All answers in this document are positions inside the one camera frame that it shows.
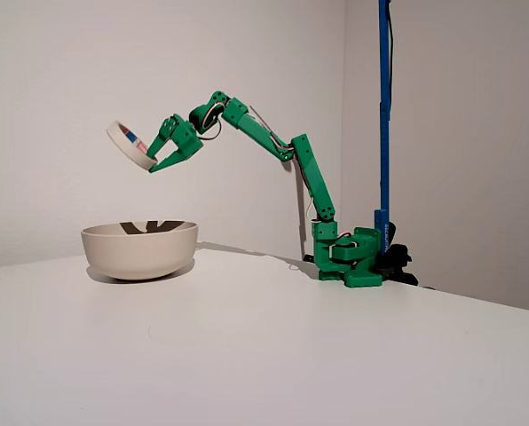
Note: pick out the small black base clamp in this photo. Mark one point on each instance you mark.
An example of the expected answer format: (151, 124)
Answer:
(311, 257)

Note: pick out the cream masking tape roll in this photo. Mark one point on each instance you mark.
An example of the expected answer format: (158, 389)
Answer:
(122, 144)

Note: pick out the beige round bowl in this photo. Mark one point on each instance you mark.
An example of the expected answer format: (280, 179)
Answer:
(136, 253)

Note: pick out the blue camera pole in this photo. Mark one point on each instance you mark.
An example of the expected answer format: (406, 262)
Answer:
(384, 133)

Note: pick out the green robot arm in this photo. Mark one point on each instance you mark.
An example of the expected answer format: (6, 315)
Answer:
(318, 177)

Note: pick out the black pole clamp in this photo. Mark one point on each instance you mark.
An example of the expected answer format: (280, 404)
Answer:
(400, 257)

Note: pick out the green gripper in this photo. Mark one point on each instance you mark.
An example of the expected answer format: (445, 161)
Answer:
(181, 141)

